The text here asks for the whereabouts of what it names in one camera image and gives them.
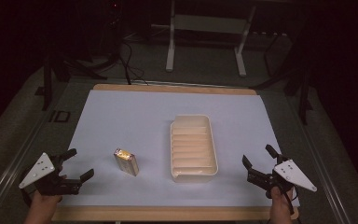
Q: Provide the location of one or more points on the white paper sheet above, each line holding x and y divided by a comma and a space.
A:
174, 146

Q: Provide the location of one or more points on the white slotted plastic tray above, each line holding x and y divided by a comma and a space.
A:
193, 148

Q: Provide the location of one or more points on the white metal stand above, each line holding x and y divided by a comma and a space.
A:
207, 37

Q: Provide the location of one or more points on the person's right hand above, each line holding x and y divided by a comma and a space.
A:
280, 202

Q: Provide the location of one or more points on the silver and gold packet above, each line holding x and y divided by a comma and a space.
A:
126, 161

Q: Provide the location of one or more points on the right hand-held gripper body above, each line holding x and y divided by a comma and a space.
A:
281, 176

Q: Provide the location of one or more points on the black tripod stand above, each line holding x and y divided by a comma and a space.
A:
298, 71
84, 46

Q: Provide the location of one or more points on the person's left hand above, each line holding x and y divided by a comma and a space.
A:
45, 199

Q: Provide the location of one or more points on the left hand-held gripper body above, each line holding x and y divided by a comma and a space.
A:
45, 175

